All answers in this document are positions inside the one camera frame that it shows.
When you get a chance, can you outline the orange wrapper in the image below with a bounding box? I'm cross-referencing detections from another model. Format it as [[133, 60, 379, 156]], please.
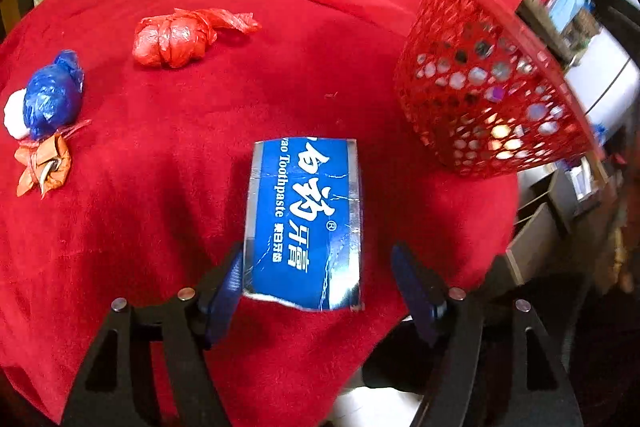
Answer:
[[14, 119, 93, 200]]

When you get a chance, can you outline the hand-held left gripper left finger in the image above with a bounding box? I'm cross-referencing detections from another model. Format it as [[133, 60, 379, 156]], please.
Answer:
[[60, 242, 246, 427]]

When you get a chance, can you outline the blue plastic bag ball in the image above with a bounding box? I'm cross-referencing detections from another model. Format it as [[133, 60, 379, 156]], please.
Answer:
[[22, 50, 86, 142]]

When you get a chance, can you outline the red cloth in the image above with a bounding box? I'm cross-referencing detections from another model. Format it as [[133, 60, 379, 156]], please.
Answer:
[[0, 0, 521, 425]]

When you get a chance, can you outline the red plastic basket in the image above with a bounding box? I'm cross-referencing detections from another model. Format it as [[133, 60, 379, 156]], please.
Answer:
[[392, 0, 608, 180]]

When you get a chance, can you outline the white tissue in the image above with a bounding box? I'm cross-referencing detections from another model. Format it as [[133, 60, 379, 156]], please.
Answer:
[[2, 88, 31, 140]]

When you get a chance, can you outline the knotted red plastic bag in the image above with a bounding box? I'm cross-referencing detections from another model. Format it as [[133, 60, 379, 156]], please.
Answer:
[[132, 7, 262, 68]]

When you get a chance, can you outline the blue toothpaste box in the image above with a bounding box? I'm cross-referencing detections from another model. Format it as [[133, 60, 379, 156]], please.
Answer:
[[242, 137, 366, 312]]

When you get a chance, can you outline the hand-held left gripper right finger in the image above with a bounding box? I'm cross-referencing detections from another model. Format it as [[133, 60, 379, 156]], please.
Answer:
[[390, 243, 586, 427]]

